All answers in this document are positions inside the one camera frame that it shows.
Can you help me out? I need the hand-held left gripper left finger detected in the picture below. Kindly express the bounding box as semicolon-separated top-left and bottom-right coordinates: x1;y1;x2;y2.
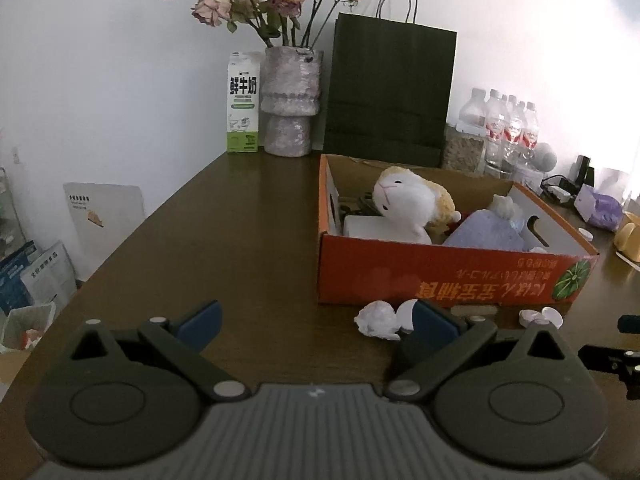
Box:
65;300;252;403

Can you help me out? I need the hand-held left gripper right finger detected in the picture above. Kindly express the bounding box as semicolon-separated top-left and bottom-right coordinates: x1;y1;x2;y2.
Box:
384;300;575;403

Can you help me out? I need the white round lid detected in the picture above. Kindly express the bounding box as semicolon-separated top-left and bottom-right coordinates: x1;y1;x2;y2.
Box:
395;299;418;333

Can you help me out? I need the white tissue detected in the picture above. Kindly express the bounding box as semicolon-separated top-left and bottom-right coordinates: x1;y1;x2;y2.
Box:
355;301;401;338

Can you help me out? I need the orange cardboard box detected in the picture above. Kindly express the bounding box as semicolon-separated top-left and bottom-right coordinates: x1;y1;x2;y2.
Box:
317;154;600;308

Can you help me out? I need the purple felt hat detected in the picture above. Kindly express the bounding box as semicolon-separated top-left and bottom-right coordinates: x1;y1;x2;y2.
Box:
442;208;526;252

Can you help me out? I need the white plastic box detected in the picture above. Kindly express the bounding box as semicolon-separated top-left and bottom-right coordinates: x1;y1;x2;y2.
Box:
342;214;433;245

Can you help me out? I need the white and yellow plush toy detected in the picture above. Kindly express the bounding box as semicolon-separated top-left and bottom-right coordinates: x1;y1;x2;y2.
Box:
372;166;458;245

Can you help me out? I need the clear plastic bag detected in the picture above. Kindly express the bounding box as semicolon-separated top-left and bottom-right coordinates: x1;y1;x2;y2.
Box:
487;194;516;221

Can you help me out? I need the black cable coil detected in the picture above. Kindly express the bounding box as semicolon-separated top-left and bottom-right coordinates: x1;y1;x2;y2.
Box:
337;195;381;221

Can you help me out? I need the wooden desktop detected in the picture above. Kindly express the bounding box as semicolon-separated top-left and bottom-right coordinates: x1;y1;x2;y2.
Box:
0;152;640;461

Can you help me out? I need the small white plastic piece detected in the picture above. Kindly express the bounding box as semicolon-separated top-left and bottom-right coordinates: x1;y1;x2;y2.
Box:
519;306;563;330

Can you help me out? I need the yellow mug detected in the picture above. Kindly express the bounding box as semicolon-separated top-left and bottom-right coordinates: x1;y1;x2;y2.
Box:
614;210;640;263

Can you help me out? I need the purple tissue pack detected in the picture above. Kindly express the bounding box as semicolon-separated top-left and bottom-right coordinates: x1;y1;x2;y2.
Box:
574;185;625;231

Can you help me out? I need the white paper bag on floor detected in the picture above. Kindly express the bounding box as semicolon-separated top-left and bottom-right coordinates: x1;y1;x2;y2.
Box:
63;182;146;282

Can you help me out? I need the white printed cardboard box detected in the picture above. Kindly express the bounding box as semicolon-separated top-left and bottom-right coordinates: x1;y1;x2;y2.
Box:
20;240;77;306

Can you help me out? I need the small black device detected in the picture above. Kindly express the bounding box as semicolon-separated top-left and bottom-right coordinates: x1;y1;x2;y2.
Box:
574;154;597;188

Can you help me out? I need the clear drinking glass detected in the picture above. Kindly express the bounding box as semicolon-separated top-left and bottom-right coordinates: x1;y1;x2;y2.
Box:
484;142;516;180

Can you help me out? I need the pale tin box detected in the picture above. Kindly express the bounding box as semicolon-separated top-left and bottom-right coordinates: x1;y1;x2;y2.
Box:
515;162;546;191

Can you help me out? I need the white trash bag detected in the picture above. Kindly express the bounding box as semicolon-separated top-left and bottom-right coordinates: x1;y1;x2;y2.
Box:
0;301;57;356

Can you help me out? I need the white round device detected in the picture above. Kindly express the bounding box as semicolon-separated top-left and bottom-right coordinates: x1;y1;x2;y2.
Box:
532;142;558;171

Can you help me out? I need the blue cardboard box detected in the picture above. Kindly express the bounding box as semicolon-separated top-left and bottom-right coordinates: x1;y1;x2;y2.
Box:
0;240;41;313

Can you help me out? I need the clear water bottle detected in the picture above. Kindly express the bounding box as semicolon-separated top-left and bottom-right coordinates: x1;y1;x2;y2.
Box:
484;89;508;171
456;88;488;136
502;94;526;171
520;101;541;161

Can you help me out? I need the white and green milk carton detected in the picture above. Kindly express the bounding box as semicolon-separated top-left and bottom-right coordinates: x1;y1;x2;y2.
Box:
226;51;261;153

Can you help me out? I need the pale purple textured vase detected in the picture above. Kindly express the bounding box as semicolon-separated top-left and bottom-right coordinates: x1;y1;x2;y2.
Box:
260;47;323;157

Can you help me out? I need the black paper bag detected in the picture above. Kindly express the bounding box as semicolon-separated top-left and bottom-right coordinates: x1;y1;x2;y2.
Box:
322;0;457;168

